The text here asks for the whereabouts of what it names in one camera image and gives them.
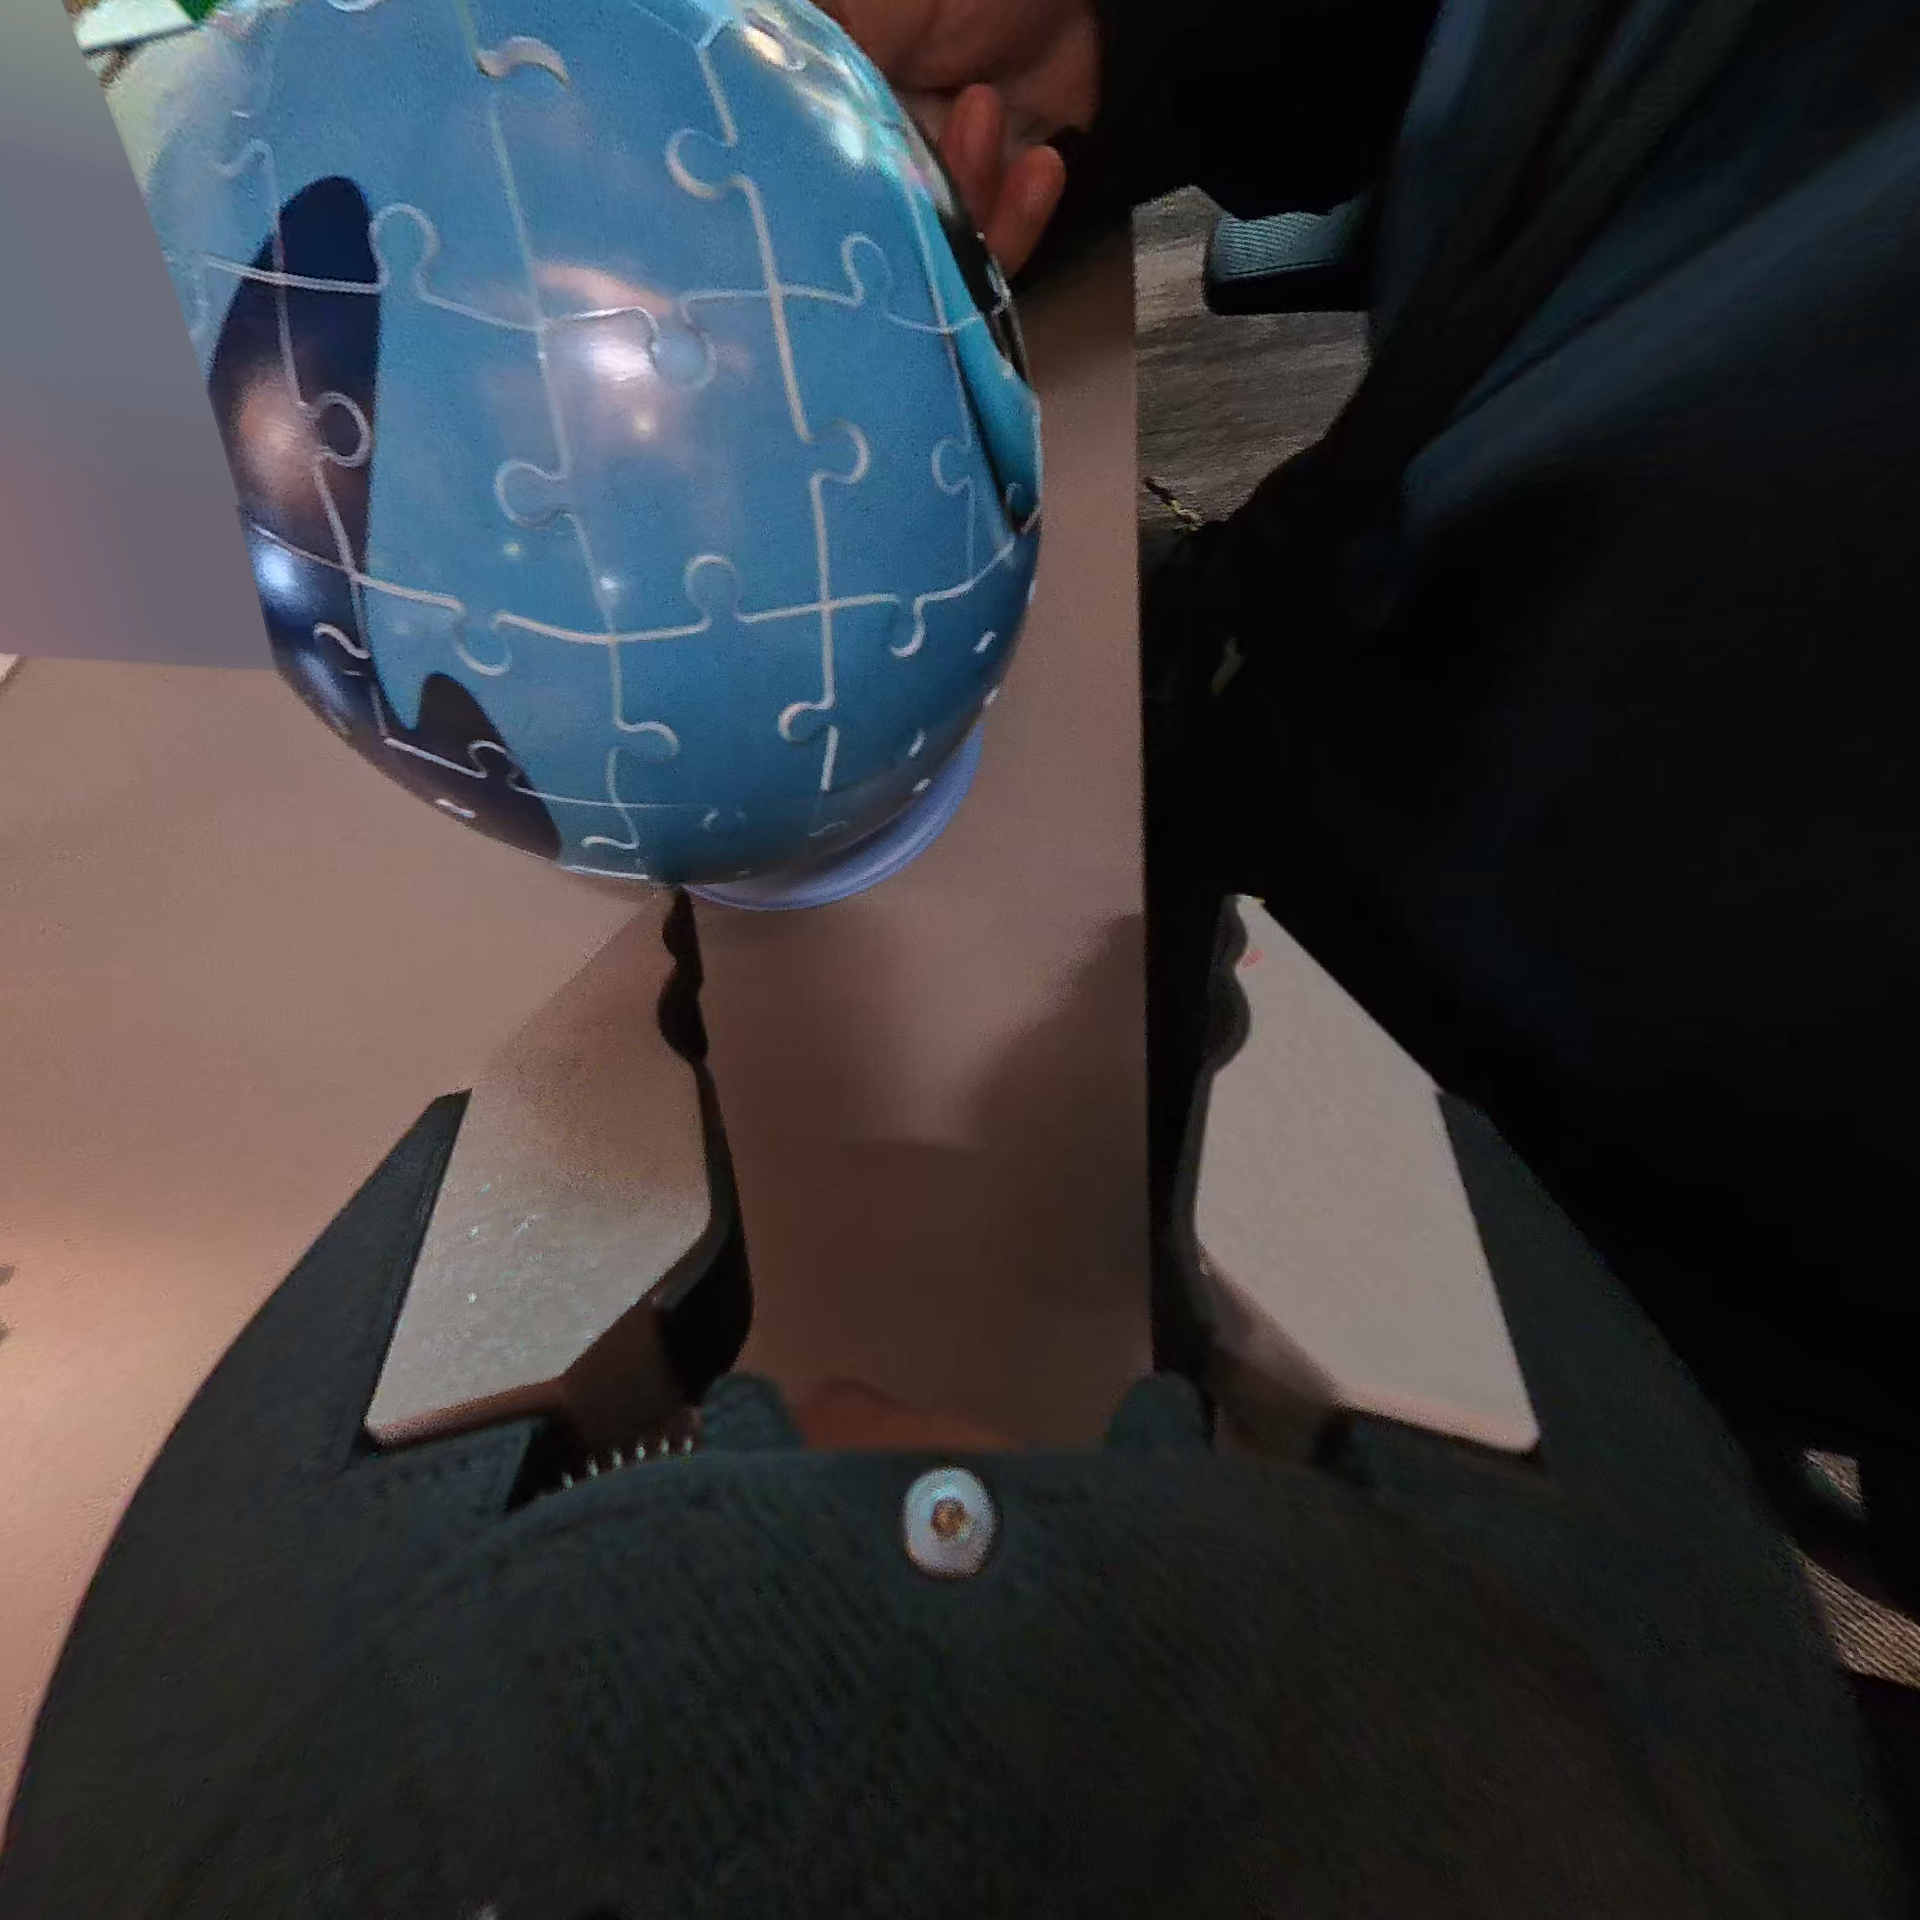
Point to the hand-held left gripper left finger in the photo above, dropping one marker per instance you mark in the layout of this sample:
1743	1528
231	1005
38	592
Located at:
571	1215

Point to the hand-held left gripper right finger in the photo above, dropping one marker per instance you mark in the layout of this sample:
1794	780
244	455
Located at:
1336	1230

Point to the blue round ball stand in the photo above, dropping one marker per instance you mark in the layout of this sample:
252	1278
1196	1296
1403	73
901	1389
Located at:
885	848

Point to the blue puzzle ball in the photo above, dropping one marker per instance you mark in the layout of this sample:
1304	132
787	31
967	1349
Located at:
629	452

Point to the person's right hand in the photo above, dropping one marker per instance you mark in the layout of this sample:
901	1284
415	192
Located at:
974	107

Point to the person's dark clothing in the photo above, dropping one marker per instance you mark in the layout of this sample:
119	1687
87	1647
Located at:
1575	676

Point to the black mesh office chair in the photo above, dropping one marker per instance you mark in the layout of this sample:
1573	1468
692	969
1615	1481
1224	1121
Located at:
1284	254

